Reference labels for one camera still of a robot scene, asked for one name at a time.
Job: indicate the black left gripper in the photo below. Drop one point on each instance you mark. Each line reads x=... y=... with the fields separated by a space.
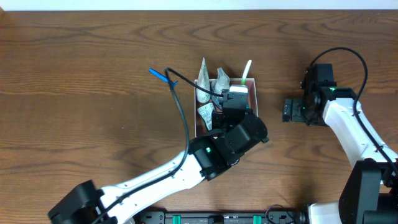
x=222 y=119

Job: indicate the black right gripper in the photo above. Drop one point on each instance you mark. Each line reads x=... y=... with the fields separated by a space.
x=296 y=111

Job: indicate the green white labelled packet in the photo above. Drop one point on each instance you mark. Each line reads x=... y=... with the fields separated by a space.
x=205 y=113

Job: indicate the clear blue soap pump bottle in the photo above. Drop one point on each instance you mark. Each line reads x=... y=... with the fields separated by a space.
x=218 y=85

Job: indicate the green white toothbrush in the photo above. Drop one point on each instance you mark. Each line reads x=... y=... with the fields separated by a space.
x=245 y=72

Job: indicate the white squeeze tube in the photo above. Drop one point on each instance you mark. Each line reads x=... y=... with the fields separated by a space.
x=203 y=82

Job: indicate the blue disposable razor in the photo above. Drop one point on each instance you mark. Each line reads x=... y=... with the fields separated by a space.
x=164 y=78

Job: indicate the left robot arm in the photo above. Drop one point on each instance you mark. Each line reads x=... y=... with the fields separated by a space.
x=205 y=157

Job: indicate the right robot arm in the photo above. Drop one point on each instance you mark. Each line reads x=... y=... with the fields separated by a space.
x=370 y=194

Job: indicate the white box with pink interior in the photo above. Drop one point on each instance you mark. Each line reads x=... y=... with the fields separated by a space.
x=200 y=127

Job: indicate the black mounting rail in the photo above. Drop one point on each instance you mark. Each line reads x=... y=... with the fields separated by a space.
x=270 y=216

